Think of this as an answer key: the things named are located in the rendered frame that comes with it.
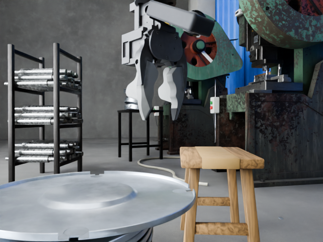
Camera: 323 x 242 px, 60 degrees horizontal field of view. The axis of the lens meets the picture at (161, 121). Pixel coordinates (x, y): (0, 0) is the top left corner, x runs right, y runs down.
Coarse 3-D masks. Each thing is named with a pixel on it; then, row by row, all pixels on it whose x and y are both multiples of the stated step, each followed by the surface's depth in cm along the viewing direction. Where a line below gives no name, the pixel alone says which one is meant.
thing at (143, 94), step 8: (152, 64) 44; (152, 72) 44; (136, 80) 46; (144, 80) 43; (152, 80) 44; (128, 88) 47; (136, 88) 44; (144, 88) 43; (152, 88) 44; (128, 96) 47; (136, 96) 45; (144, 96) 43; (152, 96) 44; (144, 104) 44; (144, 112) 44; (144, 120) 45
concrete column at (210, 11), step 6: (192, 0) 567; (198, 0) 542; (204, 0) 545; (210, 0) 548; (192, 6) 567; (198, 6) 542; (204, 6) 545; (210, 6) 548; (204, 12) 545; (210, 12) 548; (198, 36) 542
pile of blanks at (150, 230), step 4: (152, 228) 34; (140, 232) 28; (144, 232) 29; (148, 232) 30; (152, 232) 33; (136, 236) 27; (140, 236) 28; (144, 236) 29; (148, 236) 30; (152, 236) 32; (128, 240) 26; (132, 240) 27; (136, 240) 27; (140, 240) 28; (144, 240) 29; (148, 240) 30
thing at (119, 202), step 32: (0, 192) 40; (32, 192) 40; (64, 192) 37; (96, 192) 37; (128, 192) 37; (160, 192) 40; (192, 192) 39; (0, 224) 28; (32, 224) 28; (64, 224) 28; (96, 224) 28; (128, 224) 28; (160, 224) 28
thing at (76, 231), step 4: (72, 228) 27; (76, 228) 27; (80, 228) 27; (84, 228) 27; (64, 232) 26; (68, 232) 26; (72, 232) 26; (76, 232) 26; (80, 232) 26; (84, 232) 26; (72, 236) 25; (76, 236) 25
